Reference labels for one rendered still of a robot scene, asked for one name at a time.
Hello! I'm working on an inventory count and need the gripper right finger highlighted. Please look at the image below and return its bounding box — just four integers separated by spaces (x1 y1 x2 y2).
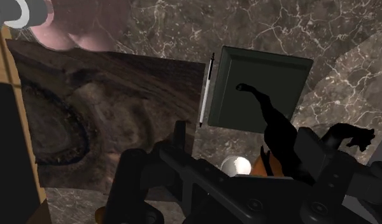
294 126 382 224

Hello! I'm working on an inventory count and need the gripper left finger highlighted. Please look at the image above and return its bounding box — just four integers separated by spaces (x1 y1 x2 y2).
103 120 188 224

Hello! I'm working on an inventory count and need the black animal figure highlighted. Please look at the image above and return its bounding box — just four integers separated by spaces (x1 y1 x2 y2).
235 82 376 185

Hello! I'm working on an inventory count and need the orange rounded object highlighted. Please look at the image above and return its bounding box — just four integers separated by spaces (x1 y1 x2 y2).
250 146 285 178

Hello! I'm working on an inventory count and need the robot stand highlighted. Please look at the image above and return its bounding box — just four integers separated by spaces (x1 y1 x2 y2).
6 39 206 193

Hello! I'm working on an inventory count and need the white ball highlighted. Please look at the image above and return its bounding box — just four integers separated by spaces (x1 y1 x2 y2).
220 155 253 178

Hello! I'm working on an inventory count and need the dark green square tray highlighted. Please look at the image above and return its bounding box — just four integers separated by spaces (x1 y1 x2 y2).
208 45 315 134

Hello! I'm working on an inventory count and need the white pen with black clip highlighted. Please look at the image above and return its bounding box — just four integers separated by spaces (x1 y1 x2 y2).
198 52 216 129

